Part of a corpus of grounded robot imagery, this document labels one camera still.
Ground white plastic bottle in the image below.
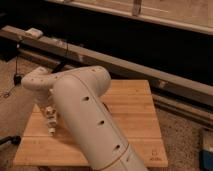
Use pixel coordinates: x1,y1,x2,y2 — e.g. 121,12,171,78
45,106,58,135

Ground black object at left edge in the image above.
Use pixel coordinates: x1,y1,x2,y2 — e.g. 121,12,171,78
0,136,21,145

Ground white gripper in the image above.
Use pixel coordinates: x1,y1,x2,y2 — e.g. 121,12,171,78
34,90,53,115

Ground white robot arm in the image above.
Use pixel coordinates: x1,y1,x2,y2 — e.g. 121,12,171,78
21,66,148,171

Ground blue and white container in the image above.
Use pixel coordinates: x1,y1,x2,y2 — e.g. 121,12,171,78
199,129,213,171

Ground black cable with plug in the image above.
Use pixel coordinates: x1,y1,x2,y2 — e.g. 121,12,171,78
0,39,25,99

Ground white box on beam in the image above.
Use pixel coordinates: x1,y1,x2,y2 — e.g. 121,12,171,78
25,28,43,38

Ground long wooden beam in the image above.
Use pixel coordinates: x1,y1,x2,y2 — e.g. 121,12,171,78
0,26,213,107

